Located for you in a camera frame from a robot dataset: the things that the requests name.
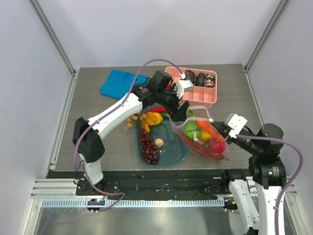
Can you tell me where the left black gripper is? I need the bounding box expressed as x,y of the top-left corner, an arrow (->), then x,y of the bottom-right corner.
156,84 -> 190,122

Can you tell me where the toy green onion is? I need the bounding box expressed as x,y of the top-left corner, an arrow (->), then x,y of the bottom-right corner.
186,109 -> 202,142

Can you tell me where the green toy melon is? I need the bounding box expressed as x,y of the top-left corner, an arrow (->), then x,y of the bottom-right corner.
183,121 -> 202,141

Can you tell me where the yellow toy mango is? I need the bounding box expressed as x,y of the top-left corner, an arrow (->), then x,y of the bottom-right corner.
199,131 -> 212,142

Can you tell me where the red toy apple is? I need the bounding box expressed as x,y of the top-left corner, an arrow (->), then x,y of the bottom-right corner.
208,139 -> 226,154

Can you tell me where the orange toy carrot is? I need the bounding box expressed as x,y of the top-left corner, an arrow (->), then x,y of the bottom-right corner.
196,120 -> 225,142

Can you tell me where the clear zip top bag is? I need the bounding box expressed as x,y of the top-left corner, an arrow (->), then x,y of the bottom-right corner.
169,105 -> 230,162

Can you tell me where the red toy lobster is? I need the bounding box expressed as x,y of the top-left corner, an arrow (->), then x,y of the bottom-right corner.
175,130 -> 230,161

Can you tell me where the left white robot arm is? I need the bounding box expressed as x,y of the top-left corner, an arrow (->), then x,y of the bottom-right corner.
73,70 -> 194,195

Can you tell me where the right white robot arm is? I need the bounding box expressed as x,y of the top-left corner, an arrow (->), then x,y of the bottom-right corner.
213,116 -> 287,235

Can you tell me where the green toy cucumber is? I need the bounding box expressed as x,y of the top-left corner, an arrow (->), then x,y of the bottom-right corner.
160,112 -> 169,118

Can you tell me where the red toy chili pepper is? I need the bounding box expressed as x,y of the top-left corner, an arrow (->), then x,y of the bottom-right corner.
145,106 -> 167,113

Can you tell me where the orange toy fruit cluster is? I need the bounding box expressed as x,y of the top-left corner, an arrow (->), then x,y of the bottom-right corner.
141,112 -> 163,133

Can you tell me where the pink divided organizer box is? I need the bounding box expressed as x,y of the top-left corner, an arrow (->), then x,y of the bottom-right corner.
180,67 -> 217,110

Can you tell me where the white toy garlic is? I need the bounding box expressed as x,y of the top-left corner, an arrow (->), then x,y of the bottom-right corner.
154,138 -> 164,148

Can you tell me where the teal plastic basket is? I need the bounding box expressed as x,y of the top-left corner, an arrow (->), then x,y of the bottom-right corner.
134,117 -> 189,169

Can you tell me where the dark rolled sock middle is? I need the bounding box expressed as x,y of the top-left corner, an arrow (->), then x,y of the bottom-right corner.
195,72 -> 205,87

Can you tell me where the dark rolled sock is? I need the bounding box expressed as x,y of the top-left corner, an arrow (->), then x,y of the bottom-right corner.
195,72 -> 205,87
185,70 -> 196,84

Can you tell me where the dark rolled sock left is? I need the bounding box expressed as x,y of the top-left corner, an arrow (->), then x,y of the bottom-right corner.
185,70 -> 196,84

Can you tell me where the brown longan bunch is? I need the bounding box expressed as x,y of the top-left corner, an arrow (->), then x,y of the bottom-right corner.
124,112 -> 146,130

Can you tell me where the floral rolled sock right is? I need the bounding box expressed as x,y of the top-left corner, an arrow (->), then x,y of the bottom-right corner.
204,74 -> 216,88

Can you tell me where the purple grape bunch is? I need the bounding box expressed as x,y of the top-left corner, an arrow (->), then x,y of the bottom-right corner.
139,129 -> 159,165

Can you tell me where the blue folded cloth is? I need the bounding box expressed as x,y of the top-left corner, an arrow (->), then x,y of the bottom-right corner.
100,70 -> 135,100

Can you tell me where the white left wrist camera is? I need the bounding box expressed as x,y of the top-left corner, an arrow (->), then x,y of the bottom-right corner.
175,73 -> 194,99

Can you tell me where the white slotted cable duct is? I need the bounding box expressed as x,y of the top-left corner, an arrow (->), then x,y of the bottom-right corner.
41,197 -> 224,208

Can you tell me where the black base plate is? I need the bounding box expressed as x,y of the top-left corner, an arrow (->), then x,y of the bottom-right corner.
73,169 -> 230,201

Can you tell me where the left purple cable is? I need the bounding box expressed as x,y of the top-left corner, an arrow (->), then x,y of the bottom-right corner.
73,58 -> 185,212

